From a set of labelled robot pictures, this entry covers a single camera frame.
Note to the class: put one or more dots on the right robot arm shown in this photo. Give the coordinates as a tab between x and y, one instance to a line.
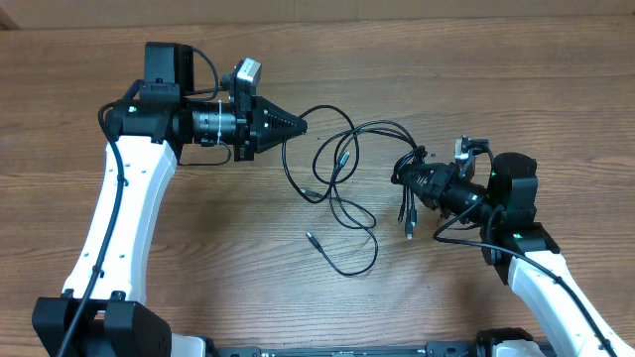
524	254

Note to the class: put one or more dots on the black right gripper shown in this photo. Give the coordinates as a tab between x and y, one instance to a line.
440	176

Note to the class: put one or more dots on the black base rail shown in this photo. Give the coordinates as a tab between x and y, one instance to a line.
506	341

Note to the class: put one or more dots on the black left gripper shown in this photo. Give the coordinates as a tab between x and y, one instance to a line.
252	114

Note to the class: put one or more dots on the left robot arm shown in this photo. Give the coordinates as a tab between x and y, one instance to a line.
102	309

